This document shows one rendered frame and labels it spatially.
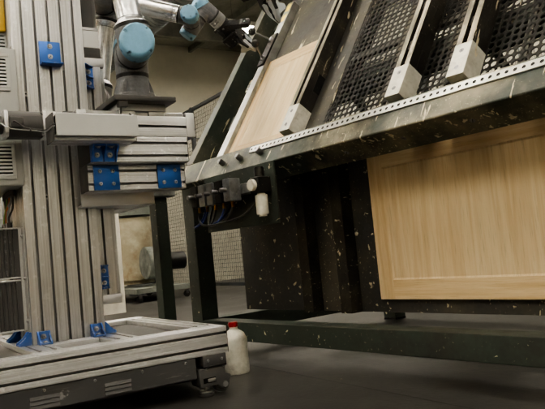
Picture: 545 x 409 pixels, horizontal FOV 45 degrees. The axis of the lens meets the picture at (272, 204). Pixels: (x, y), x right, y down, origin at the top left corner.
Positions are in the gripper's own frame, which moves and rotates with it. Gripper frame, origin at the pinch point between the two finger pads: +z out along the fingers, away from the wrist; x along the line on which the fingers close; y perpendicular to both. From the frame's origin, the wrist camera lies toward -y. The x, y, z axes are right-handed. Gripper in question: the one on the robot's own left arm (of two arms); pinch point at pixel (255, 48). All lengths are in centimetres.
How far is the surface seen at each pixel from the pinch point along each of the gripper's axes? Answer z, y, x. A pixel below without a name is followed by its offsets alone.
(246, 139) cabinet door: 10, 7, 49
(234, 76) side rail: 7.3, 23.9, -5.2
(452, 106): 6, -96, 106
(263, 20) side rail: 8.0, 10.5, -41.6
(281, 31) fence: 9.0, -6.2, -17.4
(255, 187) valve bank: 6, -12, 91
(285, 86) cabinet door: 10.3, -14.6, 29.8
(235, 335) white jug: 34, 22, 130
